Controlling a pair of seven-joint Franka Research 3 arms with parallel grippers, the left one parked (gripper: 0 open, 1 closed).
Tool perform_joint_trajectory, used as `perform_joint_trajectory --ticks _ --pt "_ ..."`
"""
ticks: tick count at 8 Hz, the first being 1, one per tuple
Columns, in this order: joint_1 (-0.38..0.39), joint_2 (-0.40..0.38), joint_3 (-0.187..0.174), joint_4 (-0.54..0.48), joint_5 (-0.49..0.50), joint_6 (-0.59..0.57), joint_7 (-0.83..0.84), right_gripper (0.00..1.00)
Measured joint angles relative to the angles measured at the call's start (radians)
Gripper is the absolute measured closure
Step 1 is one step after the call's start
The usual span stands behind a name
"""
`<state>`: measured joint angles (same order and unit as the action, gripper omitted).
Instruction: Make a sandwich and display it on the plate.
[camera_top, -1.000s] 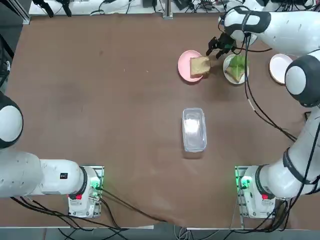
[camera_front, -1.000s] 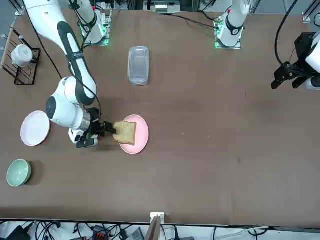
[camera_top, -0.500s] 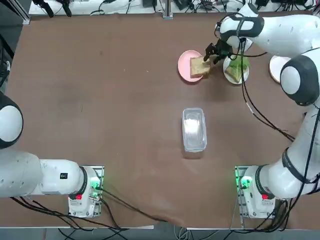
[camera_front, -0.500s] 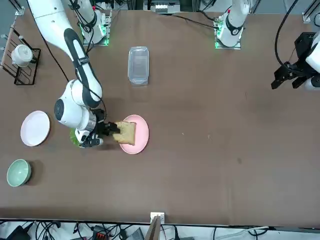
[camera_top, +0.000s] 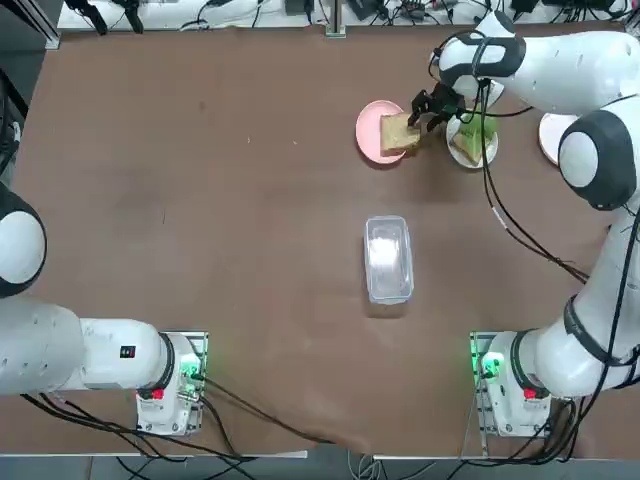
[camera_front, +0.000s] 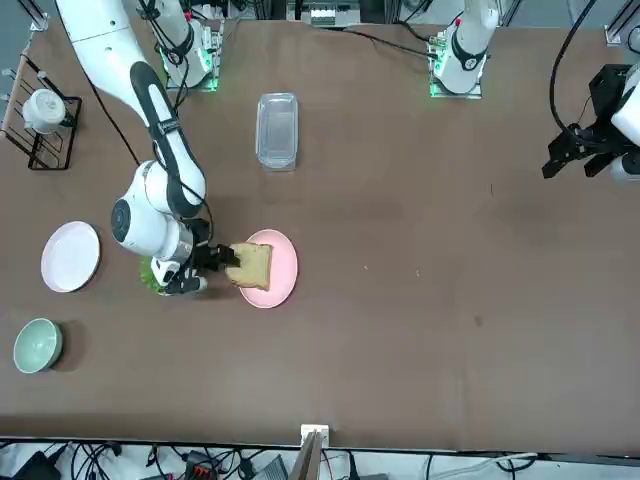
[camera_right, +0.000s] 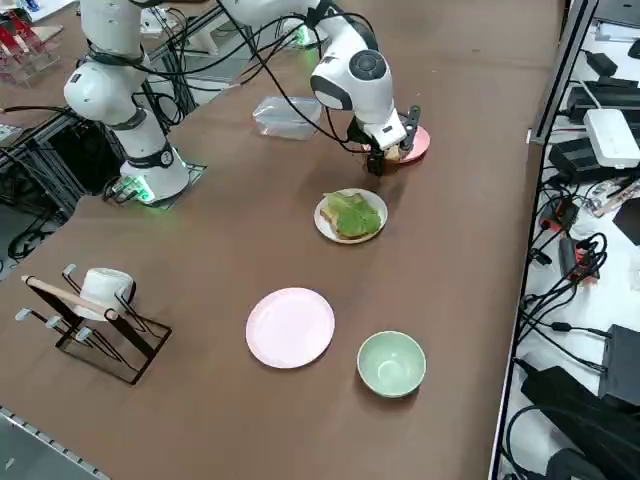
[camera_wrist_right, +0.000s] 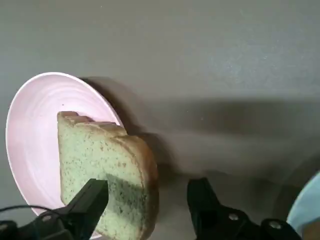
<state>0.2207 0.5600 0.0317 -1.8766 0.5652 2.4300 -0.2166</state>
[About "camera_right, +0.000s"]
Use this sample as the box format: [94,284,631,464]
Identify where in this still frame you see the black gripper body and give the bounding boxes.
[347,117,375,154]

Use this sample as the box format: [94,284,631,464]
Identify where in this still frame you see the green lettuce leaf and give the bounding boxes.
[323,190,384,238]

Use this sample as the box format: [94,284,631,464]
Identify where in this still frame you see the pale green bowl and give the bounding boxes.
[356,329,427,400]

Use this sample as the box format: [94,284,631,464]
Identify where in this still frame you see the pink round plate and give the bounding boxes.
[244,286,336,370]
[362,124,431,165]

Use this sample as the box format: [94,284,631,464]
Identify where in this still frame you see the white round plate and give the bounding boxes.
[313,188,389,245]

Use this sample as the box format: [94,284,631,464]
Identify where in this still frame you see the clear plastic lidded box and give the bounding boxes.
[252,95,323,142]

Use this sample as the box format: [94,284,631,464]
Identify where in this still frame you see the black power adapter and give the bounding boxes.
[548,137,596,185]

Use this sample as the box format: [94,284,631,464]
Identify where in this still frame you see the black orange connector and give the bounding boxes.
[542,199,579,234]

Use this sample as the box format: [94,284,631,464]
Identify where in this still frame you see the long black device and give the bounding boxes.
[567,79,640,124]

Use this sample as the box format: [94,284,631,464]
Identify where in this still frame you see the small black adapter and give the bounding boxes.
[584,49,619,76]

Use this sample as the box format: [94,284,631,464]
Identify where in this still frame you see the black adapter with orange plug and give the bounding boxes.
[558,237,601,281]

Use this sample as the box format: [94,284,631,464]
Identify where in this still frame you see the colourful printed packet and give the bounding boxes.
[584,177,640,216]

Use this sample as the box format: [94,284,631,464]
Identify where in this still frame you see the white cup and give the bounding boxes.
[74,267,137,322]

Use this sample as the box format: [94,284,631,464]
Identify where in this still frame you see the black flat box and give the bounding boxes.
[599,323,640,407]

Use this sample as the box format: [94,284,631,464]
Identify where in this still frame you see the black bag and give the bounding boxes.
[519,365,640,480]

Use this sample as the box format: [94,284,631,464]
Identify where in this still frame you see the clear acrylic shelf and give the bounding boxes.
[0,9,64,89]

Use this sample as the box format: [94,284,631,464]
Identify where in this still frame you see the red packet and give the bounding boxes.
[0,12,31,56]

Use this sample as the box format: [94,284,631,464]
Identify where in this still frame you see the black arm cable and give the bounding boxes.
[214,0,374,156]

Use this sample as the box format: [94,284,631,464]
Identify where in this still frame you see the aluminium frame post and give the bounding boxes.
[527,0,609,146]

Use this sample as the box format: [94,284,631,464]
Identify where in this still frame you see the black cable bundle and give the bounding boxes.
[142,29,201,129]

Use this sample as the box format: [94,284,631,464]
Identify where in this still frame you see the black floor cable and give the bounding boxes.
[517,319,611,351]

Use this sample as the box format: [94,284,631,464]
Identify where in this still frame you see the black metal frame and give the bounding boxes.
[0,107,126,221]

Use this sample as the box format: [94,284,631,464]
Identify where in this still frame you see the black wire cup rack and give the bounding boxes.
[20,263,173,386]

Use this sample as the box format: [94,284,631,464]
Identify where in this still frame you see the aluminium rail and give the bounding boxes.
[0,405,109,480]

